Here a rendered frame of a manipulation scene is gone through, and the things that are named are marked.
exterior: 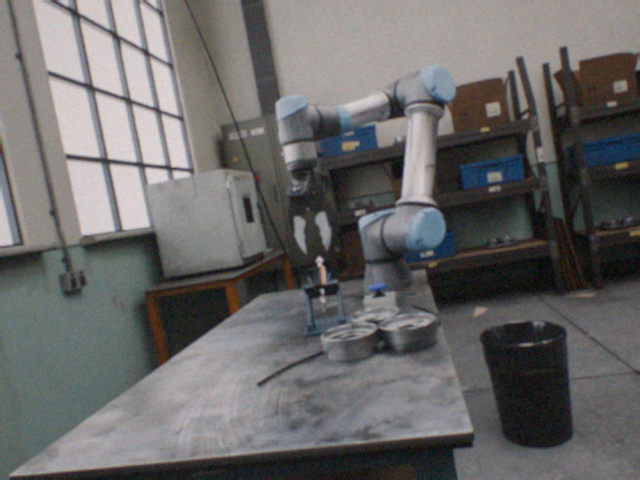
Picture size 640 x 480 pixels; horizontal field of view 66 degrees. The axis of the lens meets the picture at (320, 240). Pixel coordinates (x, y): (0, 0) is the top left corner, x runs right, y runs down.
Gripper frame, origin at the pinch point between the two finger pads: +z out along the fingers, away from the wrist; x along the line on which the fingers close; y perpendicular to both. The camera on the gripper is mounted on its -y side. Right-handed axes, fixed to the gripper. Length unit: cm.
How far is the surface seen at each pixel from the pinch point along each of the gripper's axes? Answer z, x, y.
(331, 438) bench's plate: 18, -7, -58
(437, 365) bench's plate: 18.3, -21.8, -38.0
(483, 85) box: -85, -112, 324
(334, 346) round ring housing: 15.4, -5.1, -30.0
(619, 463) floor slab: 98, -83, 65
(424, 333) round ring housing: 15.7, -20.9, -28.6
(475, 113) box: -64, -102, 326
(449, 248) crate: 46, -63, 328
